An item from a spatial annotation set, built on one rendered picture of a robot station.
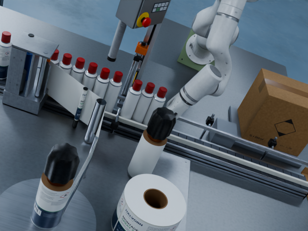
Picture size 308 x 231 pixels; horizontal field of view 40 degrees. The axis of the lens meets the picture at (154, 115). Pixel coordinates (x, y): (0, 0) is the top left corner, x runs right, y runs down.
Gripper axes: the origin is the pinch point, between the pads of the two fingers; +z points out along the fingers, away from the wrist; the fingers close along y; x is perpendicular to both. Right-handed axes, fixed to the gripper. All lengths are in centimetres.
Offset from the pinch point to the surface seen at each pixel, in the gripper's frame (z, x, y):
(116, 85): -1.5, -24.7, 1.9
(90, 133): 10.4, -23.9, 20.7
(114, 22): 104, -12, -267
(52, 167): -8, -36, 63
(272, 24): 34, 180, -443
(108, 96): 4.9, -24.0, 1.9
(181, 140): -0.1, 10.6, 4.3
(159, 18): -29.7, -27.4, -10.0
